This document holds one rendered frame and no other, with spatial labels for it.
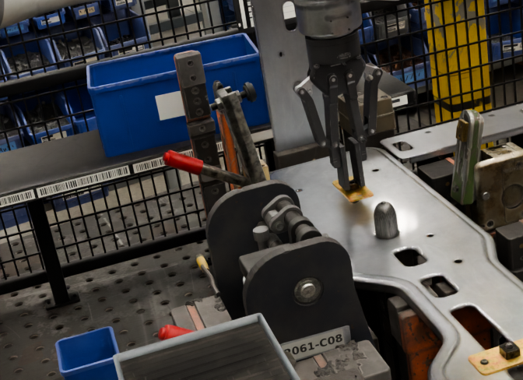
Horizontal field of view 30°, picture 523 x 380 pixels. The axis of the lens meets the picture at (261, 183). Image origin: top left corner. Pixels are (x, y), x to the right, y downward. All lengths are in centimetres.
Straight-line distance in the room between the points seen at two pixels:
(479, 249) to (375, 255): 14
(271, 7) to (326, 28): 31
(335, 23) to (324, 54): 5
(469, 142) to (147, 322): 75
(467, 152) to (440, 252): 19
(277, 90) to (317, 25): 34
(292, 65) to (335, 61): 31
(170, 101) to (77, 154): 20
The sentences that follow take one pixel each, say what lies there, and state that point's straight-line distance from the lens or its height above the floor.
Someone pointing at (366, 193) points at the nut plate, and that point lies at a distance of 144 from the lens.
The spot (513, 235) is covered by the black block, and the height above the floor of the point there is 99.
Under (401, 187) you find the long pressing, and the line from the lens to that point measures 150.
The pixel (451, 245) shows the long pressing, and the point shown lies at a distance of 132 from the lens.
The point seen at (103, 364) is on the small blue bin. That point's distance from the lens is 161.
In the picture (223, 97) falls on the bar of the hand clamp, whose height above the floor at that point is 121.
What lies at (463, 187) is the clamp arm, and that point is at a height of 101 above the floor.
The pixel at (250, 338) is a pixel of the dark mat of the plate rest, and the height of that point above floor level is 116.
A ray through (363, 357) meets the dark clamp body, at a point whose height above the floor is 108.
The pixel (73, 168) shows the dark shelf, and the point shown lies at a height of 103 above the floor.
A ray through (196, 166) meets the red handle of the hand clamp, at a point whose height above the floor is 112.
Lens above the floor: 162
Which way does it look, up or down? 23 degrees down
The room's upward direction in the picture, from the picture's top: 10 degrees counter-clockwise
